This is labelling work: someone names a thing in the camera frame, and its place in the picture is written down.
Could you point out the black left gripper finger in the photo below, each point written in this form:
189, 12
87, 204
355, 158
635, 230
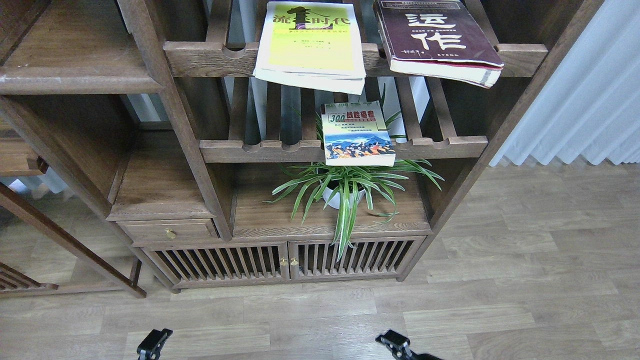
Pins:
150, 348

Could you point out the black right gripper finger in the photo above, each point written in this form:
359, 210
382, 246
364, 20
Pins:
397, 344

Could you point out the colourful 300 paperback book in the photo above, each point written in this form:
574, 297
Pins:
355, 134

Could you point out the small wooden drawer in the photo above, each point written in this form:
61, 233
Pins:
171, 231

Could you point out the left slatted cabinet door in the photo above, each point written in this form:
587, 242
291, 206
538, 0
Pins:
194, 266

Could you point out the white plant pot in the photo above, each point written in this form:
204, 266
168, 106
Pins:
333, 197

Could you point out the green spider plant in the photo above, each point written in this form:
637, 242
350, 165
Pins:
307, 183

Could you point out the dark wooden bookshelf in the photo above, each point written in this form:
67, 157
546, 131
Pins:
143, 108

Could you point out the white pleated curtain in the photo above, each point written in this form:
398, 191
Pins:
590, 107

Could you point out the maroon cover thick book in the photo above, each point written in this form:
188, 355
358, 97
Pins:
437, 38

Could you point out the yellow green cover book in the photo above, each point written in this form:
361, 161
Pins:
313, 45

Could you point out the wooden furniture frame left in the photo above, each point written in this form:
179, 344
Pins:
18, 159

